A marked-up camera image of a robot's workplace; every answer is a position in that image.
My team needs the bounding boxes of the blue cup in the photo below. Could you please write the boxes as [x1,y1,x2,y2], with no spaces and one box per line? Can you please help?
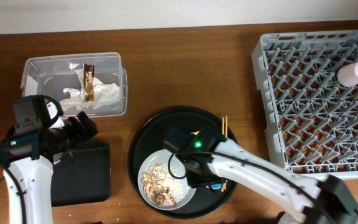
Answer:
[208,180,227,192]

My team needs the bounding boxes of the white napkin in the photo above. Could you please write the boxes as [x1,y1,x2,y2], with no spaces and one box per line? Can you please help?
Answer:
[71,69,120,109]
[60,88,85,111]

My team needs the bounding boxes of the grey dishwasher rack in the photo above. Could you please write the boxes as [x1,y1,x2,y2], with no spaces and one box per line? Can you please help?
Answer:
[252,30,358,179]

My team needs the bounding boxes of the food leftovers on plate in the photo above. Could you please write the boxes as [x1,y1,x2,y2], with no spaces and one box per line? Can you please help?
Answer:
[140,163,190,207]

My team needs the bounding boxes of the right wooden chopstick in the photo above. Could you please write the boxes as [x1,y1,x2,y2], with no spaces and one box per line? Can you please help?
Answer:
[224,115,228,138]

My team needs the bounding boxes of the black rectangular tray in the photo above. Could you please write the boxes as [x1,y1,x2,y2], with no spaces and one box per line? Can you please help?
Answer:
[51,142,111,207]

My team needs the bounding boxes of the round black serving tray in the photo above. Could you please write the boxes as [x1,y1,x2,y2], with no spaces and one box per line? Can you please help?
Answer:
[127,106,237,220]

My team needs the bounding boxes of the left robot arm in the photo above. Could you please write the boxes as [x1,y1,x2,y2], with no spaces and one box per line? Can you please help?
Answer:
[0,95,98,223]

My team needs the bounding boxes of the pink cup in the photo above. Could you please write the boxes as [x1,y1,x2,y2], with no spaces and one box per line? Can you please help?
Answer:
[337,62,358,87]

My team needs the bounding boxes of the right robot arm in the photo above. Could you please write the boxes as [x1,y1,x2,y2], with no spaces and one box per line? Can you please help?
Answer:
[163,127,358,223]

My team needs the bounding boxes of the brown snack wrapper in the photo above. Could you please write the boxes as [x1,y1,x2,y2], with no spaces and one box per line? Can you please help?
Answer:
[83,64,94,103]

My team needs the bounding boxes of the grey plate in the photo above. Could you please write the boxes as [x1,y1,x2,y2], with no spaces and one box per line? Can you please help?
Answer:
[137,149,196,211]

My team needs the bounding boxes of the clear plastic waste bin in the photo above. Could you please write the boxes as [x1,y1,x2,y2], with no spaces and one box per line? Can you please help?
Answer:
[21,52,127,119]

